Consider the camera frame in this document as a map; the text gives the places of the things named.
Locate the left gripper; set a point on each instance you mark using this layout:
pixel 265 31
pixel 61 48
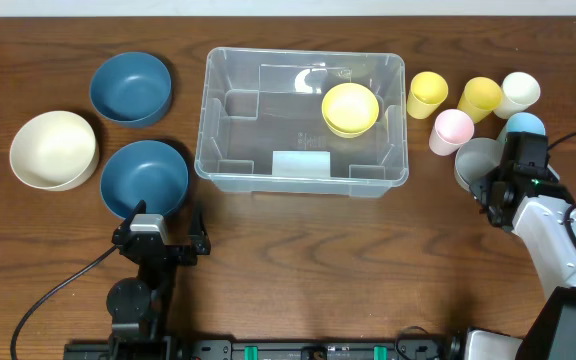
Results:
pixel 169 251

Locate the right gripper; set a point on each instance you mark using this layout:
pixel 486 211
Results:
pixel 490 195

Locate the grey small bowl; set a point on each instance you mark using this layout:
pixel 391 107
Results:
pixel 475 159

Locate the light blue cup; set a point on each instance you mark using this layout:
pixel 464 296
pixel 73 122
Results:
pixel 522 122

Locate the white cup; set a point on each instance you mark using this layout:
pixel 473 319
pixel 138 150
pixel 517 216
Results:
pixel 520 90

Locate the pink cup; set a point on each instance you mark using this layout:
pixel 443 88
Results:
pixel 452 129

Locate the yellow cup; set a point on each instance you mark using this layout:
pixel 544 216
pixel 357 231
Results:
pixel 479 98
pixel 428 90

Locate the yellow small bowl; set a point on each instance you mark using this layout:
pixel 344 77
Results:
pixel 349 109

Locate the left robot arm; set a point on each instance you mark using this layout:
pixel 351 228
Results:
pixel 139 305

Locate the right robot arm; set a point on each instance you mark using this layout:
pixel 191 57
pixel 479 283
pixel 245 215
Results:
pixel 547 227

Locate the blue bowl near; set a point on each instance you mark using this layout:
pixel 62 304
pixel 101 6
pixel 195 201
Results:
pixel 147 170

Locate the blue bowl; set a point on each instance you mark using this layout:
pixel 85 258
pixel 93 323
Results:
pixel 132 89
pixel 147 170

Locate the clear plastic storage bin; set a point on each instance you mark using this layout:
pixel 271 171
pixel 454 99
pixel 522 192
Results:
pixel 261 126

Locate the cream large bowl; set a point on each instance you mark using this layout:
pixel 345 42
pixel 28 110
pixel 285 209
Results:
pixel 54 151

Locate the blue bowl far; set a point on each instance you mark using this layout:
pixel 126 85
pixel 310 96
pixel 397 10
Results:
pixel 132 89

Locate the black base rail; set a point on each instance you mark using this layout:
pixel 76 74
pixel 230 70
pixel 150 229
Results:
pixel 415 347

